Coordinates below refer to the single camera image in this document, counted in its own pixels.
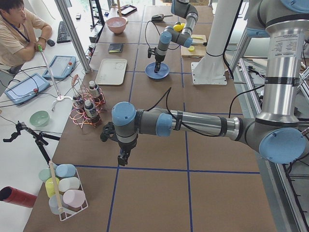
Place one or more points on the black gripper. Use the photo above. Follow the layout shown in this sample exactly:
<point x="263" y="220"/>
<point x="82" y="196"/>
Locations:
<point x="159" y="58"/>
<point x="125" y="146"/>

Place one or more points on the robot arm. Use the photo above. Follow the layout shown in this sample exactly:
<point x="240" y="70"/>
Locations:
<point x="274" y="133"/>
<point x="183" y="9"/>

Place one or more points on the lemon half slice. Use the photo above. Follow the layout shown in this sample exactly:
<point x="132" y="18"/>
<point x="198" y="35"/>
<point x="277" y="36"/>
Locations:
<point x="191" y="49"/>

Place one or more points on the yellow lemon front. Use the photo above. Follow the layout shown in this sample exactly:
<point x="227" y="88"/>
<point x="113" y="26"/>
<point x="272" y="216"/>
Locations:
<point x="177" y="28"/>

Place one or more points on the wooden cutting board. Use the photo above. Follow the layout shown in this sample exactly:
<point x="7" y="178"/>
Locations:
<point x="200" y="51"/>

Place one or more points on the cream bear tray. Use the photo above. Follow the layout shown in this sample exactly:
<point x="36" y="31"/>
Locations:
<point x="111" y="72"/>

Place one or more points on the grey yellow cloth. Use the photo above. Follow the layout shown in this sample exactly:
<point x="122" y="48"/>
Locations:
<point x="115" y="48"/>

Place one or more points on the steel ice scoop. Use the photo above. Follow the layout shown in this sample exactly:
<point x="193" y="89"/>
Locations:
<point x="160" y="17"/>

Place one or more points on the pink bowl of ice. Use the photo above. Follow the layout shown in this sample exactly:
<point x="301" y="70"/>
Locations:
<point x="117" y="25"/>

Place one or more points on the tea bottle white cap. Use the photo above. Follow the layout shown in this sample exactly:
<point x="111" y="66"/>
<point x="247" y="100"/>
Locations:
<point x="93" y="89"/>
<point x="91" y="111"/>
<point x="78" y="101"/>

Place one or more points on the wooden stand with base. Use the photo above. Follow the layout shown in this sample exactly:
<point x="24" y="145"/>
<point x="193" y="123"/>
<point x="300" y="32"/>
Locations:
<point x="119" y="8"/>

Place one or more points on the black tripod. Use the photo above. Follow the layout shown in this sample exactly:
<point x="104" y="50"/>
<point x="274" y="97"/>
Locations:
<point x="38" y="137"/>

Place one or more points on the reacher grabber stick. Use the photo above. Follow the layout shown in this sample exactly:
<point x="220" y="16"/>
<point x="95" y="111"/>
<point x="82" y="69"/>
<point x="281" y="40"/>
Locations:
<point x="60" y="97"/>

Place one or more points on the green bowl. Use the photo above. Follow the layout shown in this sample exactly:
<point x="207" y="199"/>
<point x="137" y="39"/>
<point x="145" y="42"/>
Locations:
<point x="40" y="119"/>

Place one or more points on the blue teach pendant far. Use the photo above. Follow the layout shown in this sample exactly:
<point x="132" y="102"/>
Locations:
<point x="61" y="66"/>

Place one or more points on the blue teach pendant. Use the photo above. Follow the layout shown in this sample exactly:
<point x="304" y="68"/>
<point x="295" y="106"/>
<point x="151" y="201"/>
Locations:
<point x="61" y="66"/>
<point x="27" y="89"/>

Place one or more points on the black keyboard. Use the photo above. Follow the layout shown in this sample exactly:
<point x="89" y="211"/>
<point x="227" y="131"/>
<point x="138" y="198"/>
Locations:
<point x="62" y="33"/>

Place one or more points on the blue teach pendant near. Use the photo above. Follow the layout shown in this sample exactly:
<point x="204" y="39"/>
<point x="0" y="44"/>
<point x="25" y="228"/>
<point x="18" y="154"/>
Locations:
<point x="27" y="89"/>

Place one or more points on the red cylinder bottle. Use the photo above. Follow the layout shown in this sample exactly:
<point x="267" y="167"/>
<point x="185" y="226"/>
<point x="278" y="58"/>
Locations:
<point x="15" y="196"/>

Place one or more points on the person in beige shirt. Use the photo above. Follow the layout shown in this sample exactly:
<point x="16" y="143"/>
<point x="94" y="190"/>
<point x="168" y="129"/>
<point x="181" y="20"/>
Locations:
<point x="21" y="32"/>

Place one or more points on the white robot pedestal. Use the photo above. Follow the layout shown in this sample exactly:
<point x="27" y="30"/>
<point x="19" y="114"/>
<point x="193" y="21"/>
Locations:
<point x="210" y="70"/>

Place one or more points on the copper wire bottle rack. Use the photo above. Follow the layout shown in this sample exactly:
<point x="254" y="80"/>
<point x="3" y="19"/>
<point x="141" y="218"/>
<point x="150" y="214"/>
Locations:
<point x="78" y="115"/>

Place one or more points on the white wire cup rack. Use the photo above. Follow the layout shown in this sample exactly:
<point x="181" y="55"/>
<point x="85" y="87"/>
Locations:
<point x="64" y="190"/>

